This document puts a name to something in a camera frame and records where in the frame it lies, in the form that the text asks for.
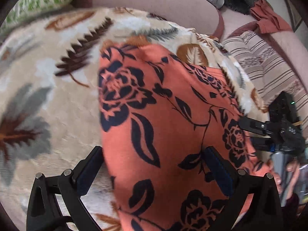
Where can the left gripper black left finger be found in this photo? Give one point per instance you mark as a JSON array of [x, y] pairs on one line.
[[55, 201]]

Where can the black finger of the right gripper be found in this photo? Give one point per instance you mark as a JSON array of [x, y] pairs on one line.
[[263, 144], [254, 126]]

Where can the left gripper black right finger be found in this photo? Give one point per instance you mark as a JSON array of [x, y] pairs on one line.
[[253, 201]]

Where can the orange floral blouse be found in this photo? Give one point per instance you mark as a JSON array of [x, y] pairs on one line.
[[157, 115]]

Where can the person's right hand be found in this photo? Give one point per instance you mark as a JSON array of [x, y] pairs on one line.
[[286, 184]]

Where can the striped floral pillow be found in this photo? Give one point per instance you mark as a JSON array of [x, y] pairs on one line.
[[269, 73]]

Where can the pink sofa cushion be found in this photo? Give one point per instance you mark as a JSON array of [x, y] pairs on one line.
[[286, 43]]

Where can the leaf-pattern fleece blanket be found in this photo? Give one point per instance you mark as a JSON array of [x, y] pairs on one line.
[[50, 116]]

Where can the rust red cloth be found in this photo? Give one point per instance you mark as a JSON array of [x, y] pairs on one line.
[[267, 20]]

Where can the green white checkered pillow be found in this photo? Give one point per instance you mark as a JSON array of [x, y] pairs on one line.
[[25, 9]]

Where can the large picture frame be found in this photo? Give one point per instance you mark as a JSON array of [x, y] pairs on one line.
[[294, 15]]

